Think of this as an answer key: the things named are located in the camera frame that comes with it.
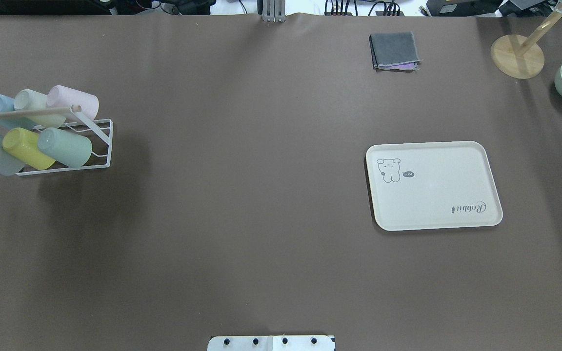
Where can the green plastic cup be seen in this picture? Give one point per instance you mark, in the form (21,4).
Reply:
(72,150)

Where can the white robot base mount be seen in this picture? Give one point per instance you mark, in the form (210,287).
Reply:
(272,343)

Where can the wooden cup tree stand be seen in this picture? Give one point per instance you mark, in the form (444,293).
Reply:
(520,57)

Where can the grey folded cloth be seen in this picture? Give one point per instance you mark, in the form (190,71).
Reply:
(394,51)

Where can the wooden rack handle rod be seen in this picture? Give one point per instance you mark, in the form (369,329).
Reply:
(41,112)

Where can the cream plastic cup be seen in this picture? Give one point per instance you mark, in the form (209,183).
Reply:
(28,99)

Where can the cream rabbit tray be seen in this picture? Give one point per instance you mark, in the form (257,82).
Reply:
(432,185)

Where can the pink plastic cup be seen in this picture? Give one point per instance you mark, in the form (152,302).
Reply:
(61,96)

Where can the white wire cup rack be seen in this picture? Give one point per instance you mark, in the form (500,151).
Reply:
(100,132)

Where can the yellow plastic cup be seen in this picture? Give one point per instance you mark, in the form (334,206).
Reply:
(22,144)

